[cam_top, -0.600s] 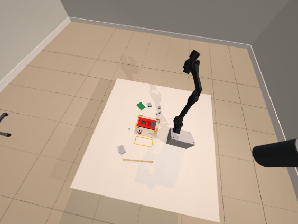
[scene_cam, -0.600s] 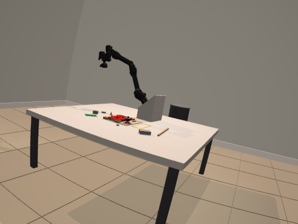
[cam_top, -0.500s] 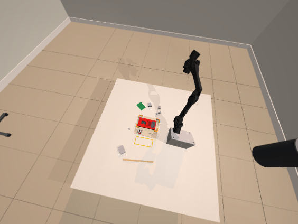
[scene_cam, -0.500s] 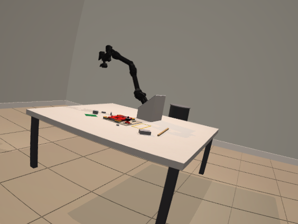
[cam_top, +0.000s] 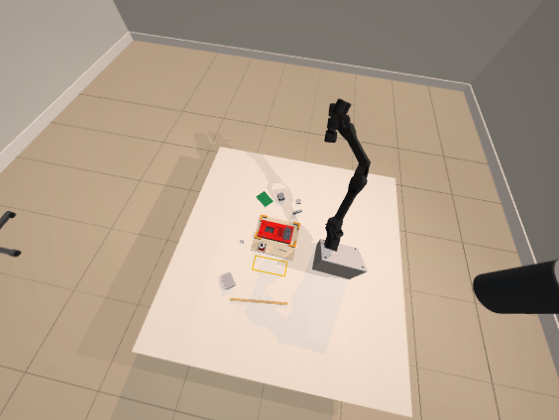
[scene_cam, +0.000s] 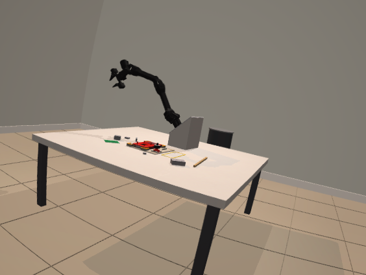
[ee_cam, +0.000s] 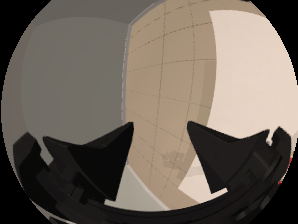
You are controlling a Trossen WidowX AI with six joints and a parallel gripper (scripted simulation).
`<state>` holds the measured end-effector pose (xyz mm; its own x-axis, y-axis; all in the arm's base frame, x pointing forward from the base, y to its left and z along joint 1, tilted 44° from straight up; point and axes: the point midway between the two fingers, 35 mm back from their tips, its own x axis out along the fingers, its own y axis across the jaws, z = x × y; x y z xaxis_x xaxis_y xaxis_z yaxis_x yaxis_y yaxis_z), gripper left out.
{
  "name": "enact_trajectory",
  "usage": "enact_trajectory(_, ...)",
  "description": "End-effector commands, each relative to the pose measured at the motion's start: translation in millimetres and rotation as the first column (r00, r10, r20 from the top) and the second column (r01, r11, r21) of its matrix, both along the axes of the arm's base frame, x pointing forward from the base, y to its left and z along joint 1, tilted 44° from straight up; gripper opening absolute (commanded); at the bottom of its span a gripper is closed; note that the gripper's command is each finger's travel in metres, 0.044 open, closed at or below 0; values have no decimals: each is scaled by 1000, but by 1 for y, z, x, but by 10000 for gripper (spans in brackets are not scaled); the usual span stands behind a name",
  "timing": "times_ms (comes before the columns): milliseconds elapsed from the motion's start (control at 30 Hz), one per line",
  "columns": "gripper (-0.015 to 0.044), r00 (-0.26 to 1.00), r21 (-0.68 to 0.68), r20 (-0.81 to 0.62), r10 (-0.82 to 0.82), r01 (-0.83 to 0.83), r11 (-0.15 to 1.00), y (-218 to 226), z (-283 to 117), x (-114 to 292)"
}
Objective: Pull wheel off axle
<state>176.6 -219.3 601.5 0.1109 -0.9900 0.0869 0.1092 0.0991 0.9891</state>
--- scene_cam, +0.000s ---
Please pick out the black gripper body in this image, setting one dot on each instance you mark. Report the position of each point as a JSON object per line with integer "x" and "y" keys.
{"x": 119, "y": 77}

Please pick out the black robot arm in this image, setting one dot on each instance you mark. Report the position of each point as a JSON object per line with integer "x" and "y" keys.
{"x": 169, "y": 113}

